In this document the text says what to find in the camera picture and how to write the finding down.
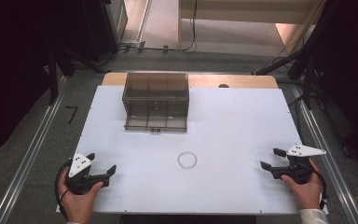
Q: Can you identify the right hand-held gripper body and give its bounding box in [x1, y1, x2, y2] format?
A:
[271, 144, 327, 185]

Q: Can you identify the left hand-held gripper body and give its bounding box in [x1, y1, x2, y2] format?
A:
[64, 152, 111, 196]

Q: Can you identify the smoky transparent drawer box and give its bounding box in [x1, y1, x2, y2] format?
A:
[121, 72, 190, 119]

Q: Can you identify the person's left hand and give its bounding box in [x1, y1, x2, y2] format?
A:
[58, 169, 104, 224]

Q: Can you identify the person's right hand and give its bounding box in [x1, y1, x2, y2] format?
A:
[281, 158, 324, 210]

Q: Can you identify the white table sheet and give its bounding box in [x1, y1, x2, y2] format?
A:
[55, 85, 330, 216]

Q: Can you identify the black metal stand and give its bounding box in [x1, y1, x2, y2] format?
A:
[41, 40, 106, 105]
[252, 18, 330, 110]

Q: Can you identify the dark cabinet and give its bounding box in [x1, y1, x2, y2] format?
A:
[80, 0, 129, 62]

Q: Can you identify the beige bench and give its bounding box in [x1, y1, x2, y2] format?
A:
[176, 0, 325, 49]

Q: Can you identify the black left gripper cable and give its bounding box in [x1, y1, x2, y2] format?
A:
[54, 159, 73, 219]

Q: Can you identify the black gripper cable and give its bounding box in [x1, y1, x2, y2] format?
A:
[54, 159, 73, 219]
[304, 161, 329, 210]

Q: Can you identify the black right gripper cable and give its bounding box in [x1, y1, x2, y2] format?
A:
[304, 161, 329, 210]

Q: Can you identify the metal floor rail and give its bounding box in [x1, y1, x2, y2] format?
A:
[0, 75, 70, 224]
[288, 83, 358, 224]

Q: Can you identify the black hanging cable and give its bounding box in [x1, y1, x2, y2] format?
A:
[143, 0, 199, 52]

